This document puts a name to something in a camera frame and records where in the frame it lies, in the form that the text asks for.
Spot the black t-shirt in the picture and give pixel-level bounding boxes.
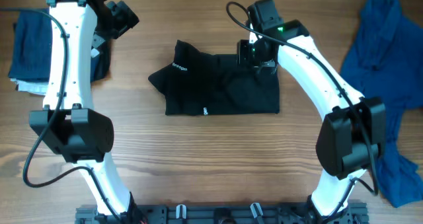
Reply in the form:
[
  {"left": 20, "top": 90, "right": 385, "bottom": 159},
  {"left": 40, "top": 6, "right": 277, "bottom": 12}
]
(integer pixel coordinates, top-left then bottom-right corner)
[{"left": 148, "top": 40, "right": 280, "bottom": 116}]

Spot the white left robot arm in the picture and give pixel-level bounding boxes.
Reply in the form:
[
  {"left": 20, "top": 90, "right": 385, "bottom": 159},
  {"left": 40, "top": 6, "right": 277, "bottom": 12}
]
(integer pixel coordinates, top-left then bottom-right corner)
[{"left": 29, "top": 0, "right": 141, "bottom": 223}]

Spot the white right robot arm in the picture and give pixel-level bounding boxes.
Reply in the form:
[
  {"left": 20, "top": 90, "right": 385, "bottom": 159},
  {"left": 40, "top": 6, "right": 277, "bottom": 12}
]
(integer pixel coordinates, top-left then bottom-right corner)
[{"left": 241, "top": 20, "right": 385, "bottom": 223}]

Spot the folded black garment in stack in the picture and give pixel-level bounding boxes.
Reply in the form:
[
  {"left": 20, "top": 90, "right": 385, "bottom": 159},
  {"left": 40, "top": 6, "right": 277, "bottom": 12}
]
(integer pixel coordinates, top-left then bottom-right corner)
[{"left": 90, "top": 42, "right": 111, "bottom": 82}]

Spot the folded navy blue garment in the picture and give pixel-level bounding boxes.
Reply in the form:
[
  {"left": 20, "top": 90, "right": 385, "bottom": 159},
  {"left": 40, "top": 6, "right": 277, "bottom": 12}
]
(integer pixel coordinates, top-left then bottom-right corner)
[{"left": 9, "top": 12, "right": 52, "bottom": 83}]

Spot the folded white garment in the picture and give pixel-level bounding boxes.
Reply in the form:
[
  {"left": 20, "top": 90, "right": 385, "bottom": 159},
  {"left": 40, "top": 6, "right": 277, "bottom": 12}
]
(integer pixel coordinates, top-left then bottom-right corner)
[{"left": 11, "top": 78, "right": 48, "bottom": 96}]

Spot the blue garment on right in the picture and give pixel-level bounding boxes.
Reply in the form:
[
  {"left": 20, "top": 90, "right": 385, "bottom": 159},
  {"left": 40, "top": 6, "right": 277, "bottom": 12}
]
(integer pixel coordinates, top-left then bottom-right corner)
[{"left": 340, "top": 0, "right": 422, "bottom": 207}]

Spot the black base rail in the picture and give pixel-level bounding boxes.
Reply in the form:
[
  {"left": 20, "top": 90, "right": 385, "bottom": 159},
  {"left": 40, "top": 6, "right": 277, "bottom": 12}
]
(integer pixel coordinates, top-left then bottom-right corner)
[{"left": 75, "top": 202, "right": 369, "bottom": 224}]

